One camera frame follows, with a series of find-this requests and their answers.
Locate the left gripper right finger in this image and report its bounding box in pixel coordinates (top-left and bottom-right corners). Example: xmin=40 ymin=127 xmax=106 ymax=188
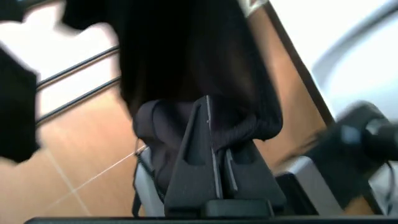
xmin=223 ymin=139 xmax=287 ymax=216

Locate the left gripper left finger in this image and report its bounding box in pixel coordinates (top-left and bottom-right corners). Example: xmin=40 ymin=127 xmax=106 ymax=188
xmin=164 ymin=95 xmax=224 ymax=218

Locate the black garment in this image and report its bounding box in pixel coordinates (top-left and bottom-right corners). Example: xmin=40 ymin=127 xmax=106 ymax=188
xmin=60 ymin=0 xmax=284 ymax=194

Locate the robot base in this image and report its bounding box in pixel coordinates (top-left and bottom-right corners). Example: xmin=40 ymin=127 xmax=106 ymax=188
xmin=132 ymin=144 xmax=398 ymax=217

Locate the black clothes rack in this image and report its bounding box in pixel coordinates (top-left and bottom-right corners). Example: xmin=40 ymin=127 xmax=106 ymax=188
xmin=35 ymin=45 xmax=121 ymax=126

